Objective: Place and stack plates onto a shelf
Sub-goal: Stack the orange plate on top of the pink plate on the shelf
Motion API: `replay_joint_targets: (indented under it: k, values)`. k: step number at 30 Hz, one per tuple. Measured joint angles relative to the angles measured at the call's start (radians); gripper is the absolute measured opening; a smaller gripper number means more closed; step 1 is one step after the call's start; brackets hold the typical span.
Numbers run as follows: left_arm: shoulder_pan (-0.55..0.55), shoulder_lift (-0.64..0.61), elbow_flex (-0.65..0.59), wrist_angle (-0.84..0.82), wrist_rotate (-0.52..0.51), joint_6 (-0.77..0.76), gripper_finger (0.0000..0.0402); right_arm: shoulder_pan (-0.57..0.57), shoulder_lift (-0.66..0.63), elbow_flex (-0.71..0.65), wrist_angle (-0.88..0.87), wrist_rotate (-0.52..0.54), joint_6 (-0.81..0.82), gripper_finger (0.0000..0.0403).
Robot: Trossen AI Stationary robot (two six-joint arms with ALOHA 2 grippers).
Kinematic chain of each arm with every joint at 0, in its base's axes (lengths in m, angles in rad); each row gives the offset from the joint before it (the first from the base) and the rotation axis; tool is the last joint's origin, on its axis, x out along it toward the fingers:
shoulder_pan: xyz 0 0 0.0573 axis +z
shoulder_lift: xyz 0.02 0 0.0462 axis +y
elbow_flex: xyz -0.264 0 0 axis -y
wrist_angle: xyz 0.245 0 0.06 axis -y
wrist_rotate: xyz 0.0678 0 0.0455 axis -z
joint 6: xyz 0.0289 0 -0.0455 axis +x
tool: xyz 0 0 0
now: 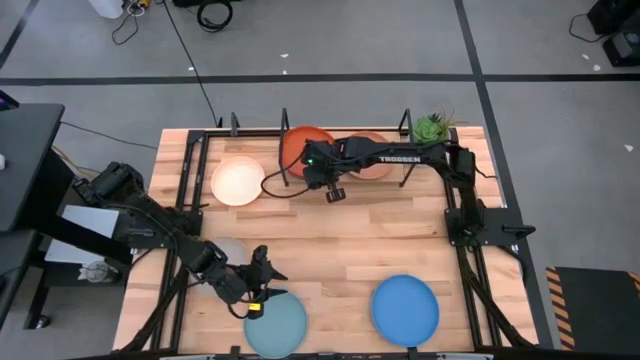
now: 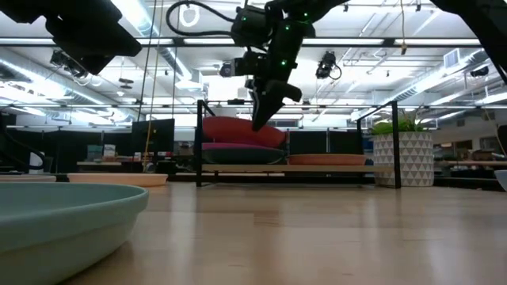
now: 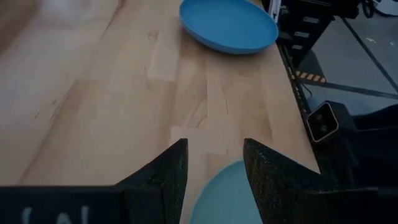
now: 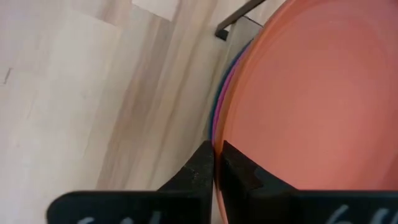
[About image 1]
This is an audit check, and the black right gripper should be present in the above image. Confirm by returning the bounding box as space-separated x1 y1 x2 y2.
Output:
301 139 352 204

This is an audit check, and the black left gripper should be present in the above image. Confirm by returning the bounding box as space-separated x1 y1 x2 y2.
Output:
214 244 290 307

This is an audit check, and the orange plate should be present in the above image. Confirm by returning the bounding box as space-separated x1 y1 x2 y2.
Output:
281 125 337 180

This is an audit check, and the pale teal plate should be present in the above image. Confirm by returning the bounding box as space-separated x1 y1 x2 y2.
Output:
243 289 309 360

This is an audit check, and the peach plate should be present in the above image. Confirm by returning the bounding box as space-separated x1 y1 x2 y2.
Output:
347 130 395 181

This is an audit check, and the cream plate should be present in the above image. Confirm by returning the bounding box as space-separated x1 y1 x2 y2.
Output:
210 155 266 207

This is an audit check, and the succulent in white patterned pot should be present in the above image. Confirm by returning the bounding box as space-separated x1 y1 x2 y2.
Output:
410 105 469 147

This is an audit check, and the blue plate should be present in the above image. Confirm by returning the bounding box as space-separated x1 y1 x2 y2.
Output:
370 273 441 349

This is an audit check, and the white board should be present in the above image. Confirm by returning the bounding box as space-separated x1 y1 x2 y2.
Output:
43 203 122 265

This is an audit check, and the white bucket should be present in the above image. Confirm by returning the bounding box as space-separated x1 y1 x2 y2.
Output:
88 0 125 20

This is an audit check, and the black desk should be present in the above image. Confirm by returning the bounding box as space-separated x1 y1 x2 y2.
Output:
0 102 134 331

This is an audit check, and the black mat with hazard stripes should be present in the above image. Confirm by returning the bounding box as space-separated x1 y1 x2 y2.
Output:
544 266 640 352

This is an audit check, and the black equipment case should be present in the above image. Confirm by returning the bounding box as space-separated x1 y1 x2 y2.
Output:
587 0 640 68

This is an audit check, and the black aluminium table frame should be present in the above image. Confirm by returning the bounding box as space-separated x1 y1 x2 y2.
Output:
117 112 539 360

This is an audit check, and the coiled black cable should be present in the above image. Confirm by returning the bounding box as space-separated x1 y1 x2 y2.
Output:
196 0 235 34

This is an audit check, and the long black floor cable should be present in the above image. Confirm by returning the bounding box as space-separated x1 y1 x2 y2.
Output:
162 0 222 127

